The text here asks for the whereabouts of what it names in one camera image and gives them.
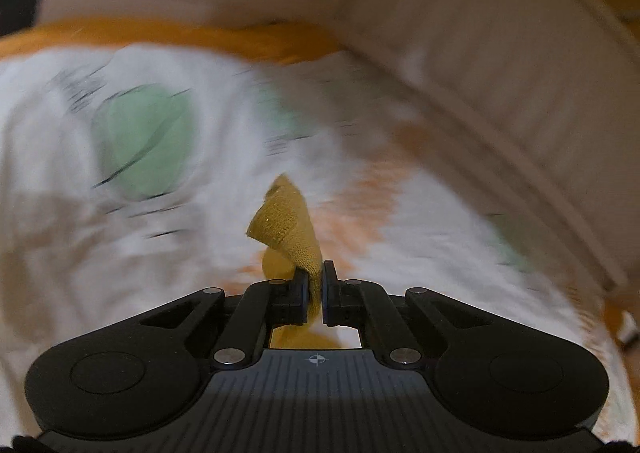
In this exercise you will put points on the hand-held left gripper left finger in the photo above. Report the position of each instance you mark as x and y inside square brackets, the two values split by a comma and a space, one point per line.
[302, 295]

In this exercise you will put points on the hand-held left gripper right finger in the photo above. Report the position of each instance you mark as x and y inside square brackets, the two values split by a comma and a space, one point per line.
[327, 295]

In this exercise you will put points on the mustard yellow knit garment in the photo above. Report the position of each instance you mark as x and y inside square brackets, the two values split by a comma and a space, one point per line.
[286, 225]

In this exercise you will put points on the white leaf-print bed sheet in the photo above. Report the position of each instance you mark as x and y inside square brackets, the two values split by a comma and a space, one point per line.
[65, 193]

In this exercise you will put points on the orange under sheet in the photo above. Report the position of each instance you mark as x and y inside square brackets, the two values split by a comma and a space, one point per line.
[210, 35]

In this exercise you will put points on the beige slatted wooden bed frame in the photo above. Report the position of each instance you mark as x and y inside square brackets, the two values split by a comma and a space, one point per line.
[505, 43]

